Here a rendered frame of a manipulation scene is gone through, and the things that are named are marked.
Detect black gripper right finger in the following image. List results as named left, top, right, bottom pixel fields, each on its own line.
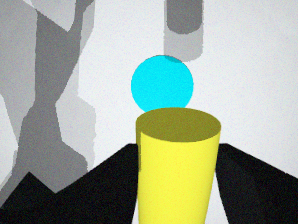
left=214, top=143, right=298, bottom=224

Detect yellow cylinder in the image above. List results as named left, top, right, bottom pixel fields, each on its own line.
left=136, top=107, right=222, bottom=224

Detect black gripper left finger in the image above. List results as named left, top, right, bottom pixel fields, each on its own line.
left=0, top=144, right=138, bottom=224

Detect cyan circle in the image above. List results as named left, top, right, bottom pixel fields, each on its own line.
left=132, top=56, right=193, bottom=112

